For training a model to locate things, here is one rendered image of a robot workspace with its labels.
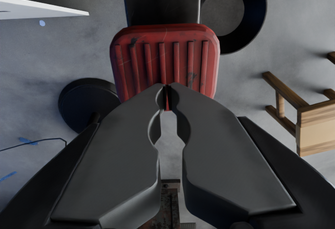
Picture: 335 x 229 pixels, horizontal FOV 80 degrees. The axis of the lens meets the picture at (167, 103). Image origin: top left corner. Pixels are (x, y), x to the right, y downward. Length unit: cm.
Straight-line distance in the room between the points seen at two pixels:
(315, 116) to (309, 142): 12
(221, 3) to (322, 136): 64
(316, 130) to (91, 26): 96
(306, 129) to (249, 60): 38
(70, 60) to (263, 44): 87
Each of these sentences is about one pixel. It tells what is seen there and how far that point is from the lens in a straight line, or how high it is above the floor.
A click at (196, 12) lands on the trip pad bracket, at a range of 18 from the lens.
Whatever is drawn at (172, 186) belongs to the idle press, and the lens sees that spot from 149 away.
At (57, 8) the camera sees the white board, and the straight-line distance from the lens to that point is 70.
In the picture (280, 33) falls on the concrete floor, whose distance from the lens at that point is 104.
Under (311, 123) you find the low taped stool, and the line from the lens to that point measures 89.
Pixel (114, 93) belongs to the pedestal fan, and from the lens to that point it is 100.
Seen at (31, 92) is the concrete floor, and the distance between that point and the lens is 119.
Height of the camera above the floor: 88
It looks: 57 degrees down
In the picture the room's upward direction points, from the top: 177 degrees clockwise
